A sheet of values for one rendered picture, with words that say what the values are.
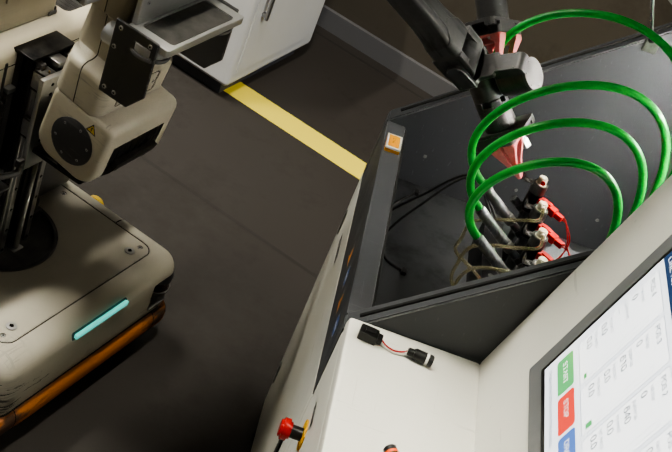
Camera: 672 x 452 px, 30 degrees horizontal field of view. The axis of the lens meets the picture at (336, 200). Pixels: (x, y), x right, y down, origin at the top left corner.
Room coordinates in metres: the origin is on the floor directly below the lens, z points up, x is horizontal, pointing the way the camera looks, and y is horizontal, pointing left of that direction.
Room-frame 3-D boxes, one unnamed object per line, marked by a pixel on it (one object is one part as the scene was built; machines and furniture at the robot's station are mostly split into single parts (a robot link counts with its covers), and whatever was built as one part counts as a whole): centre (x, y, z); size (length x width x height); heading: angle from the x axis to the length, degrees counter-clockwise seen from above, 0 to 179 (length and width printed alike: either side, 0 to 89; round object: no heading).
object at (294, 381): (1.88, -0.06, 0.44); 0.65 x 0.02 x 0.68; 5
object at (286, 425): (1.43, -0.08, 0.80); 0.05 x 0.04 x 0.05; 5
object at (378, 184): (1.88, -0.08, 0.87); 0.62 x 0.04 x 0.16; 5
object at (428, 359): (1.49, -0.17, 0.99); 0.12 x 0.02 x 0.02; 89
